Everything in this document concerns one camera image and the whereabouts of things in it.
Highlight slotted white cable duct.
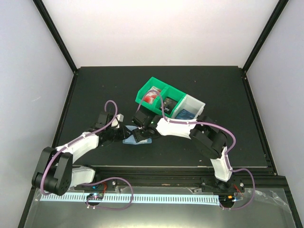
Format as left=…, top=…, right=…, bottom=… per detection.
left=40, top=192, right=220, bottom=206

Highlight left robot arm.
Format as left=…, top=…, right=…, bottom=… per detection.
left=31, top=112, right=131, bottom=196

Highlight red and white cards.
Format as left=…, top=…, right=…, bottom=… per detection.
left=143, top=86, right=162, bottom=105

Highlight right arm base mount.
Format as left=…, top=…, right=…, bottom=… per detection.
left=200, top=175, right=244, bottom=193

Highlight white plastic bin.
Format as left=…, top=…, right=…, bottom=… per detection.
left=171, top=94, right=205, bottom=119

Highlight left rear frame post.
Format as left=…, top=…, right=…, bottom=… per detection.
left=33, top=0, right=77, bottom=73

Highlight right rear frame post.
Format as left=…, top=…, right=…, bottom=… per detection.
left=242, top=0, right=290, bottom=73

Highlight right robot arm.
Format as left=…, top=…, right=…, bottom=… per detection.
left=132, top=111, right=233, bottom=191

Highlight light blue card holder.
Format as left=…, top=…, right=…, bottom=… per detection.
left=122, top=124, right=152, bottom=145

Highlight green plastic bin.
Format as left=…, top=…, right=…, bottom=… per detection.
left=135, top=77, right=186, bottom=117

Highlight clear plastic sheet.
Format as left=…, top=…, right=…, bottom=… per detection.
left=20, top=188, right=302, bottom=228

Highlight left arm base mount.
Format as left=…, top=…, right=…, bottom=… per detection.
left=74, top=177, right=119, bottom=192

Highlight frame post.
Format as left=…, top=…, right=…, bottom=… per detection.
left=33, top=0, right=77, bottom=73
left=242, top=0, right=290, bottom=73

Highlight blue cards stack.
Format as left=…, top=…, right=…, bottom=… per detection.
left=175, top=109, right=195, bottom=120

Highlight black aluminium frame rail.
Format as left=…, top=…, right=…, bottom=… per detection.
left=70, top=168, right=288, bottom=188

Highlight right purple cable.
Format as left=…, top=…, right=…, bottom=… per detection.
left=137, top=91, right=255, bottom=211

